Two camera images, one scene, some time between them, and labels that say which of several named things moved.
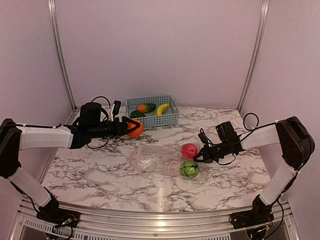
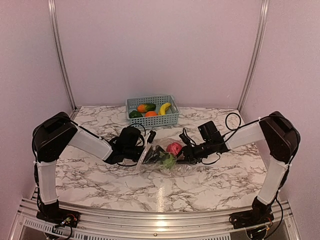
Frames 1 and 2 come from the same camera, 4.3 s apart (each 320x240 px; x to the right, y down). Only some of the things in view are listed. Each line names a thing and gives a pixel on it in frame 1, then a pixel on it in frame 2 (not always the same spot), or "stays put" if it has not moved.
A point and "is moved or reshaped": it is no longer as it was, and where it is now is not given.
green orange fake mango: x=146 y=107 stays put
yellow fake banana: x=161 y=109 is moved or reshaped
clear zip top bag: x=183 y=161 is moved or reshaped
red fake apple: x=189 y=150 is moved or reshaped
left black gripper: x=119 y=132 → x=151 y=158
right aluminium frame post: x=262 y=30 stays put
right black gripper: x=207 y=155 → x=188 y=153
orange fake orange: x=137 y=132 → x=151 y=113
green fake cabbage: x=136 y=114 stays put
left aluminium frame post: x=56 y=36 stays put
